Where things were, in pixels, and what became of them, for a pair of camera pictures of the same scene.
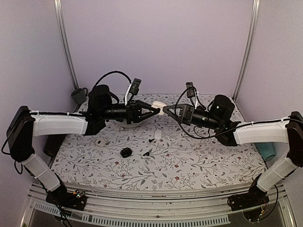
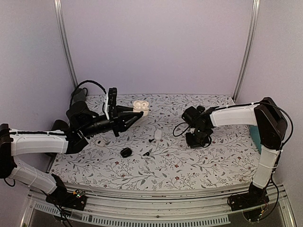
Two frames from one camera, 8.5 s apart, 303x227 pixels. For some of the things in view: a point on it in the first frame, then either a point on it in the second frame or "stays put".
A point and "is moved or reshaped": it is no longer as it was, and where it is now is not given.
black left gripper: x=134 y=109 -> x=119 y=123
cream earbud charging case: x=160 y=105 is moved or reshaped
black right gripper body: x=188 y=119 -> x=198 y=138
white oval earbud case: x=158 y=135 stays put
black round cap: x=126 y=152 stays put
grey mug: x=79 y=95 stays put
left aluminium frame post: x=59 y=8 stays put
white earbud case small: x=100 y=143 stays put
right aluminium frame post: x=255 y=6 stays put
